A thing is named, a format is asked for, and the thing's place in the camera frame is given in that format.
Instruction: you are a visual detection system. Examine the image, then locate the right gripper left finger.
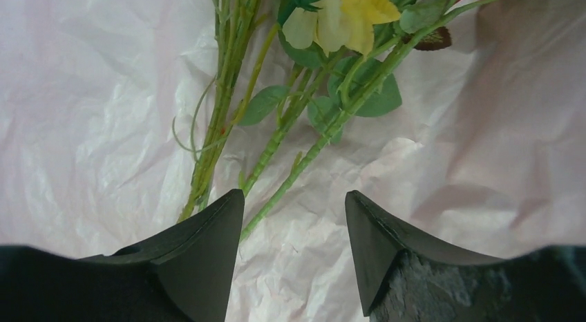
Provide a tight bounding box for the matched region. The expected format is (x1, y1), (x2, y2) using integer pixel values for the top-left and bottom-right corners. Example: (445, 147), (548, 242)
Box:
(1, 189), (245, 321)

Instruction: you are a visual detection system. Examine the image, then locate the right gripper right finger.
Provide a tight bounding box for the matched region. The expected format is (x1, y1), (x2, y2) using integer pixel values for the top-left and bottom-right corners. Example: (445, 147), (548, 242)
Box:
(345, 191), (585, 321)

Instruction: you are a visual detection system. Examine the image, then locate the pink tissue paper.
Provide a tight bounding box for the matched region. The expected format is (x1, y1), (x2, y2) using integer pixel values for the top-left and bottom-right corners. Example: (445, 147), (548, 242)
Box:
(1, 0), (585, 321)

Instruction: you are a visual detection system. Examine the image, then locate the yellow pink flower bunch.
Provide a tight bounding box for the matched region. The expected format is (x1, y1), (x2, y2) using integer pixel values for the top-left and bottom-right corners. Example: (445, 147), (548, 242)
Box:
(178, 0), (498, 238)

